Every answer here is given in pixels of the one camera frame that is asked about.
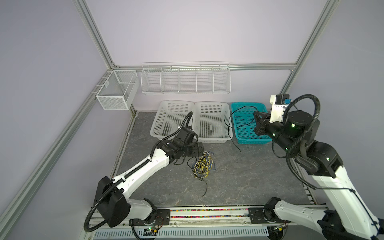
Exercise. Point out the white plastic basket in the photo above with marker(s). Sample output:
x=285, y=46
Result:
x=169, y=117
x=211, y=122

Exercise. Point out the white wire wall shelf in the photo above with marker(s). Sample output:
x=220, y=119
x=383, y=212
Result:
x=186, y=78

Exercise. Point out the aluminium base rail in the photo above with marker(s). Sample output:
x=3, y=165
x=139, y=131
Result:
x=213, y=216

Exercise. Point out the white mesh wall box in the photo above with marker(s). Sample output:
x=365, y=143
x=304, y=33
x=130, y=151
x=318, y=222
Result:
x=118, y=90

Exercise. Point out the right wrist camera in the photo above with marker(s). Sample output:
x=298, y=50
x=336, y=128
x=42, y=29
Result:
x=279, y=104

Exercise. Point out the white vented cable duct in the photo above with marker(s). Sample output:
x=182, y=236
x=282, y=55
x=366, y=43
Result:
x=182, y=233

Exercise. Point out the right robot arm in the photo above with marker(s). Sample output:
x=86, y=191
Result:
x=292, y=125

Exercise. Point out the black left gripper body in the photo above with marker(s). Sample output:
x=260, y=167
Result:
x=192, y=150

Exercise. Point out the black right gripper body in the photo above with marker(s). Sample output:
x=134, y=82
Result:
x=275, y=132

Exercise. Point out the white plastic basket left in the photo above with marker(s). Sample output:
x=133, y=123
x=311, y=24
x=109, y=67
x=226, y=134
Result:
x=169, y=117

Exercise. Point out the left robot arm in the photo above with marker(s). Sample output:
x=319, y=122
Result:
x=113, y=203

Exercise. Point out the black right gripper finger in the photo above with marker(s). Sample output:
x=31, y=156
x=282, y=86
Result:
x=258, y=115
x=259, y=130

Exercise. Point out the teal plastic basket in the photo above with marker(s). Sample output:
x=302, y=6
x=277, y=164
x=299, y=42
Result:
x=244, y=123

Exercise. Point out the white plastic basket middle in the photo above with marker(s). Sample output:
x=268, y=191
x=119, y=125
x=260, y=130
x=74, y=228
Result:
x=211, y=122

